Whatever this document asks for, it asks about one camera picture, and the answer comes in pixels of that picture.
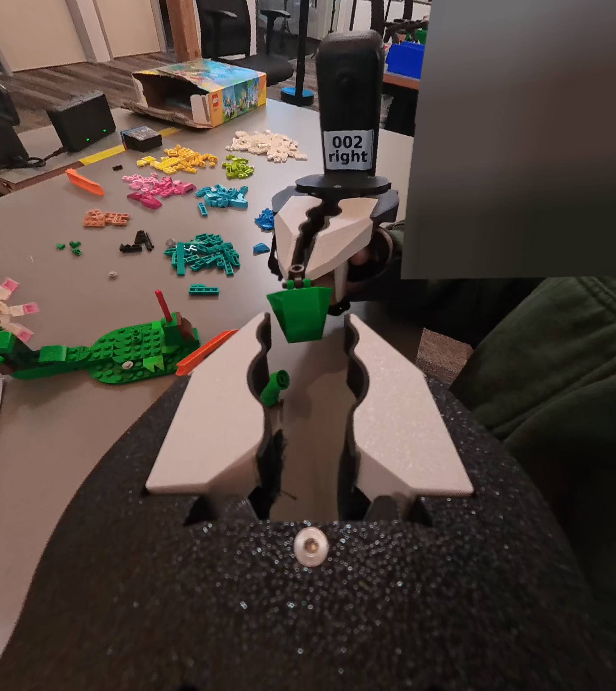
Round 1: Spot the pile of teal lego pieces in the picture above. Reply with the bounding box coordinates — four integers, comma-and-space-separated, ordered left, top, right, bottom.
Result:
163, 233, 242, 277

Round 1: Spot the colourful cardboard lego box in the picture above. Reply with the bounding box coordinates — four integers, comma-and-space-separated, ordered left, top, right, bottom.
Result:
131, 58, 267, 129

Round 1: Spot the pile of white lego pieces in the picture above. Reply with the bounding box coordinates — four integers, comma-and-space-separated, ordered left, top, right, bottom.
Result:
226, 130, 309, 163

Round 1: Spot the pile of blue lego pieces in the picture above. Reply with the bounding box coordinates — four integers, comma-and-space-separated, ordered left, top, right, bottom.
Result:
253, 208, 277, 256

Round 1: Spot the person's right hand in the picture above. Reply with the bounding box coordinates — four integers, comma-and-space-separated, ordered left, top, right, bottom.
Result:
350, 231, 392, 272

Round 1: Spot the black floor stand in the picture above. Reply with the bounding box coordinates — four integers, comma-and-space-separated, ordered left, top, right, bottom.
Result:
281, 0, 318, 106

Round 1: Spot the small black box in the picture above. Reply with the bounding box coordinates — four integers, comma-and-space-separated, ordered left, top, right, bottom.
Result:
120, 126, 164, 153

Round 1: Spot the pile of yellow lego pieces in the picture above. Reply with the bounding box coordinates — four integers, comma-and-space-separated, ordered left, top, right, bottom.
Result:
136, 144, 219, 175

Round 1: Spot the blue storage bin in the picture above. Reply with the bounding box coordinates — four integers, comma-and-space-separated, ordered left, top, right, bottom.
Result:
385, 42, 426, 81

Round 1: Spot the pile of black lego pieces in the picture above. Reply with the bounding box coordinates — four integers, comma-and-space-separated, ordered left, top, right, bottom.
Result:
119, 230, 155, 254

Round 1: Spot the black cable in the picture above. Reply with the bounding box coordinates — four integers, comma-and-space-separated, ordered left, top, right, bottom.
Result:
0, 143, 68, 175

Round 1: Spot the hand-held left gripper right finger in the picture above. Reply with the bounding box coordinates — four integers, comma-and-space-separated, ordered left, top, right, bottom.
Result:
343, 313, 475, 497

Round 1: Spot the person's green hoodie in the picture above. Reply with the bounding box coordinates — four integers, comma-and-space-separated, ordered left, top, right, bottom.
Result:
451, 275, 616, 676

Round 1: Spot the yellow tape strip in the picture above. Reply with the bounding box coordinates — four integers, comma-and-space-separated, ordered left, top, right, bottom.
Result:
78, 127, 181, 166

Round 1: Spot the green sloped lego piece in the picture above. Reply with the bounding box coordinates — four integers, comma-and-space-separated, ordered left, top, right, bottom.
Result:
267, 278, 333, 343

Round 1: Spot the pile of cyan lego pieces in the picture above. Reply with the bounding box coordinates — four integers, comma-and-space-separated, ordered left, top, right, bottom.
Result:
194, 184, 249, 217

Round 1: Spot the black office chair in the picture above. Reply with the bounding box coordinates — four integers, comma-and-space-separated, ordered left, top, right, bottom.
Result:
197, 0, 295, 84

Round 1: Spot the pile of pink lego pieces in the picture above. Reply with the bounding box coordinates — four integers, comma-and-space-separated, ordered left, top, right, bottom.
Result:
122, 173, 197, 210

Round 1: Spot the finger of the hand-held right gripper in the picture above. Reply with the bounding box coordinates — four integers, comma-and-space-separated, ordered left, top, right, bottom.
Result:
308, 197, 381, 277
274, 194, 336, 281

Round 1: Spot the small green lego cylinder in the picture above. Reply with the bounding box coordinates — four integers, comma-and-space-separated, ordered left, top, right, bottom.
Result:
260, 370, 290, 408

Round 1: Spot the orange lego blade piece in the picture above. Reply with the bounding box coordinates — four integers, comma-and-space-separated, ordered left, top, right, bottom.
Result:
175, 329, 239, 377
65, 168, 105, 197

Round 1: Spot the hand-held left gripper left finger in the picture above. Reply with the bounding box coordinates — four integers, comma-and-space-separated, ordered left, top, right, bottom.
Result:
145, 310, 274, 496

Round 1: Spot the pile of salmon lego pieces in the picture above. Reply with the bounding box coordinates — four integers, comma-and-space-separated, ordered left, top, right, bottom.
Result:
83, 209, 130, 229

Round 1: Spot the green lego model with flower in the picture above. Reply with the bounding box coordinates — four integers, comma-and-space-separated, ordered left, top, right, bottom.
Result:
0, 270, 201, 392

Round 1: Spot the black charger box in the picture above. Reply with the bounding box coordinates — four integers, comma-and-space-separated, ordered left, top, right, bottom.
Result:
46, 91, 117, 153

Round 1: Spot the person's right forearm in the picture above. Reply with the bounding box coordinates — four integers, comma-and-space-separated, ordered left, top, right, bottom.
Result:
348, 218, 546, 352

